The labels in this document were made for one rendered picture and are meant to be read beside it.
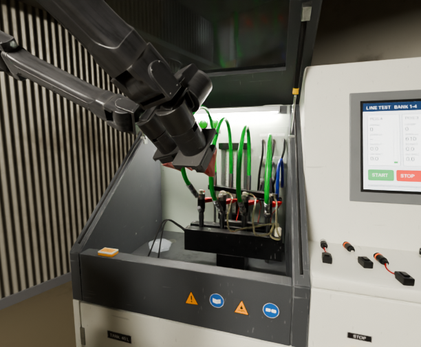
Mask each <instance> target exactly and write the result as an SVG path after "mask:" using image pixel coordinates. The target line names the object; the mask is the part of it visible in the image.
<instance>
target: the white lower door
mask: <svg viewBox="0 0 421 347"><path fill-rule="evenodd" d="M80 311H81V322H82V327H80V341H81V344H82V345H83V347H293V346H291V345H289V346H286V345H283V344H277V343H273V342H270V341H264V340H260V339H255V338H251V337H245V336H241V335H236V334H232V333H226V332H222V331H219V330H213V329H209V328H204V327H200V326H194V325H190V324H185V323H182V322H175V321H172V320H168V319H162V318H159V317H153V316H150V315H143V314H140V313H135V312H131V311H125V310H121V309H118V308H112V307H108V306H103V305H99V304H93V303H89V302H84V301H81V302H80Z"/></svg>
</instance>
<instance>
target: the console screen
mask: <svg viewBox="0 0 421 347"><path fill-rule="evenodd" d="M349 201H354V202H378V203H391V204H414V205H421V90H400V91H387V92H361V93H350V94H349Z"/></svg>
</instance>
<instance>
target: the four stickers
mask: <svg viewBox="0 0 421 347"><path fill-rule="evenodd" d="M184 301H185V304H191V305H196V306H199V300H198V292H197V291H187V290H184ZM209 306H210V307H215V308H222V309H224V295H222V294H217V293H209ZM279 310H280V305H279V304H273V303H270V302H263V310H262V316H264V317H269V318H273V319H277V320H279ZM249 311H250V301H246V300H242V299H235V298H234V311H233V312H234V313H238V314H242V315H248V316H249Z"/></svg>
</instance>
